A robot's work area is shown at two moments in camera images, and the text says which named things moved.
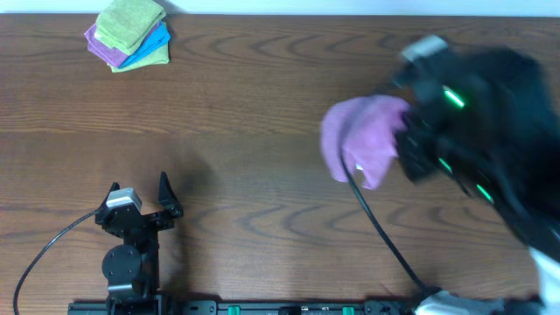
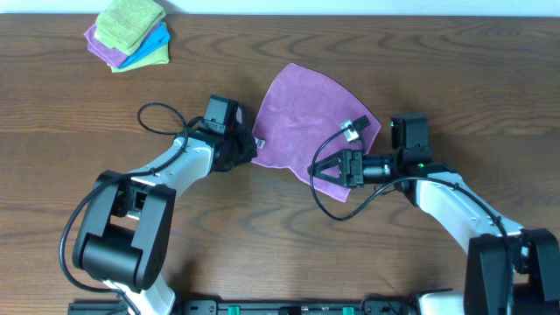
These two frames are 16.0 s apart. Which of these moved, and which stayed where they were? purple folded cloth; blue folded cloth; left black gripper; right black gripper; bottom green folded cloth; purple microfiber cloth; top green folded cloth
Moved: right black gripper; purple microfiber cloth; left black gripper
Stayed: blue folded cloth; top green folded cloth; bottom green folded cloth; purple folded cloth
